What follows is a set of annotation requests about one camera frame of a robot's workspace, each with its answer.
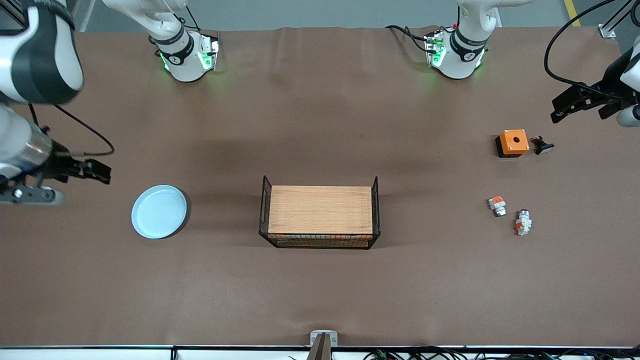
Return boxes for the light blue round plate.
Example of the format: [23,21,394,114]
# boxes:
[131,184,189,240]

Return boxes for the black push button head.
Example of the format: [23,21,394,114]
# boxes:
[530,135,555,156]

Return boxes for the orange button box with hole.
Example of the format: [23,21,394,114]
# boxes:
[495,129,530,159]

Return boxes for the brown table cover sheet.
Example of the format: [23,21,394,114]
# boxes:
[0,25,640,348]

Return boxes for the aluminium frame profile with foot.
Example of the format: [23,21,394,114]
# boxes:
[598,0,632,40]

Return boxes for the black left arm base cable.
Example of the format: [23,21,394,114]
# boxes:
[385,25,432,54]

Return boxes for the black arm base cable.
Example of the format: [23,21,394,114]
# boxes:
[170,7,202,33]
[385,25,432,54]

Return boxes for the black right arm base cable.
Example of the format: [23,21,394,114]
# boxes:
[170,7,202,33]

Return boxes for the white table edge rail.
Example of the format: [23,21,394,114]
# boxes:
[0,345,640,360]

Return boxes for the wire rack with wooden board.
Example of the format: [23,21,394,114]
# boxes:
[258,175,381,250]

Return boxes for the tangled black cables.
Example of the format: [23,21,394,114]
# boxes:
[287,346,640,360]

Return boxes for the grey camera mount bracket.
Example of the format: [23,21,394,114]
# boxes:
[306,330,339,360]

